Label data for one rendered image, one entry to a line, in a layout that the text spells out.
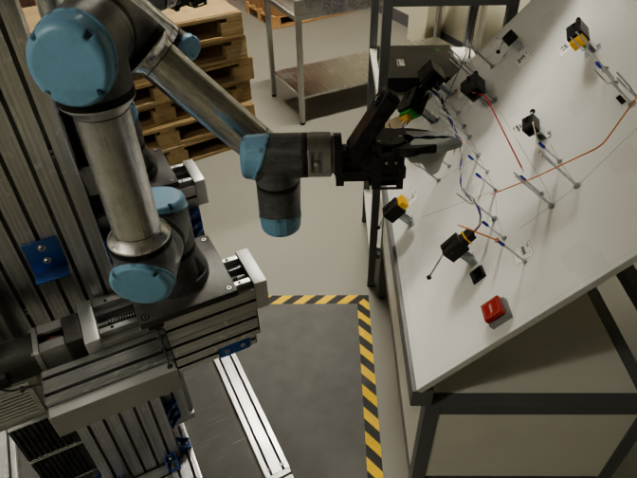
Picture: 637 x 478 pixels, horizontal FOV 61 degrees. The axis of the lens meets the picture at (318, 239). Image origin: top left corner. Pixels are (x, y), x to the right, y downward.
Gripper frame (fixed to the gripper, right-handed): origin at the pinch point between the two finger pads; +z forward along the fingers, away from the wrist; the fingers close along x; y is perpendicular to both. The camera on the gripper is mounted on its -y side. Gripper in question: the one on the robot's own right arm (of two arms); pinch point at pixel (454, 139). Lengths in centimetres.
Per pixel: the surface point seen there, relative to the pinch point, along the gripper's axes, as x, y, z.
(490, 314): -10, 47, 16
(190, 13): -277, 26, -99
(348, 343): -106, 145, -9
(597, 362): -22, 76, 53
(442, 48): -162, 23, 34
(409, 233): -63, 58, 7
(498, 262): -26, 43, 22
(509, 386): -16, 77, 27
